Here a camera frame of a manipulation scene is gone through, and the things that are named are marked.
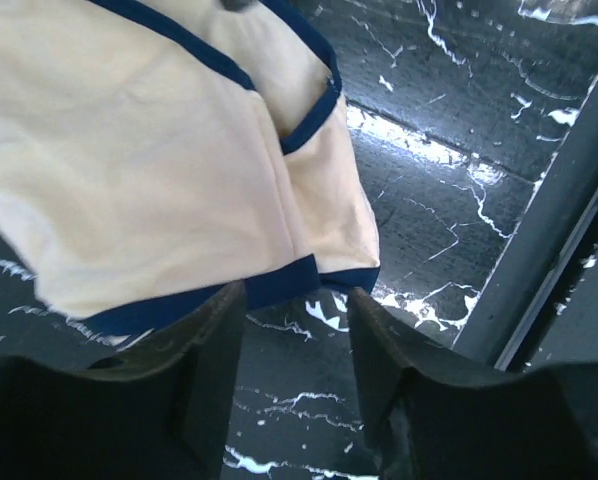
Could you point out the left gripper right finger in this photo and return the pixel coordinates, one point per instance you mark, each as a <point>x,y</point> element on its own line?
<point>430,413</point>

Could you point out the black marble table mat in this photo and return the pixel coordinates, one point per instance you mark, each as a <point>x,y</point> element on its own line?
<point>456,110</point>

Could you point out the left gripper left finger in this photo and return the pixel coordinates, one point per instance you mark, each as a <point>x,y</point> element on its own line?
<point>159,409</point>

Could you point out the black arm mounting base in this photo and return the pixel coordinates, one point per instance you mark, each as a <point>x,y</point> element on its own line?
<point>544,242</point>

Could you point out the beige navy-trimmed underwear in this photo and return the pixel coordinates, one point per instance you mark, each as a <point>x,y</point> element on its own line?
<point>152,152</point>

